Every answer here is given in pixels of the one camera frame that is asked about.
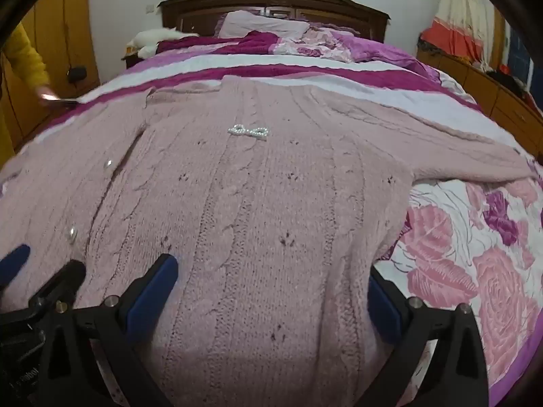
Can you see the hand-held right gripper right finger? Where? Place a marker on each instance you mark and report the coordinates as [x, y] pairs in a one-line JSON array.
[[384, 309]]

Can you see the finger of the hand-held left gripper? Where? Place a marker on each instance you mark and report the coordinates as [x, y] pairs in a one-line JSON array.
[[63, 280], [15, 263]]

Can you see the pink knit cardigan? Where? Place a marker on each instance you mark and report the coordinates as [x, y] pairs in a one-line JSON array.
[[254, 220]]

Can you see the window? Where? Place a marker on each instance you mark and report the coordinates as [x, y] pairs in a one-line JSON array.
[[519, 55]]

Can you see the folded purple floral quilt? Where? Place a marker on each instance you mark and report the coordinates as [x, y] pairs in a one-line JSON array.
[[322, 42]]

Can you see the dark wooden nightstand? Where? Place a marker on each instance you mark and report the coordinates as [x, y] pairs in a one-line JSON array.
[[129, 59]]

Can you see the long wooden cabinet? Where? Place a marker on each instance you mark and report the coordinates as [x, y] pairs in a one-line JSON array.
[[488, 93]]

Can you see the pink pillow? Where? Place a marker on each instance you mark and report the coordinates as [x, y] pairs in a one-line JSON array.
[[263, 25]]

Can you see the orange cloth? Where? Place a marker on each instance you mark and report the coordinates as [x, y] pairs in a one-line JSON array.
[[449, 38]]

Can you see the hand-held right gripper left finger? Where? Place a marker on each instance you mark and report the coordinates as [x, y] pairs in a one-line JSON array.
[[152, 301]]

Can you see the cream patterned curtain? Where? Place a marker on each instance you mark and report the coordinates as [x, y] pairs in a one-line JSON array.
[[458, 4]]

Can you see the floral striped bed blanket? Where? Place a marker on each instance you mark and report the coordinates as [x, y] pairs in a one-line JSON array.
[[466, 263]]

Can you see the wooden wardrobe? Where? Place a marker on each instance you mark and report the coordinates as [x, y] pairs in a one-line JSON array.
[[51, 29]]

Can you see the pile of dark clothes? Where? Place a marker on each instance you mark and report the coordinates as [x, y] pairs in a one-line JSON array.
[[509, 80]]

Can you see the white plush toy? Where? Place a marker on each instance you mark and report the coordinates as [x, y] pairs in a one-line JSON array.
[[157, 36]]

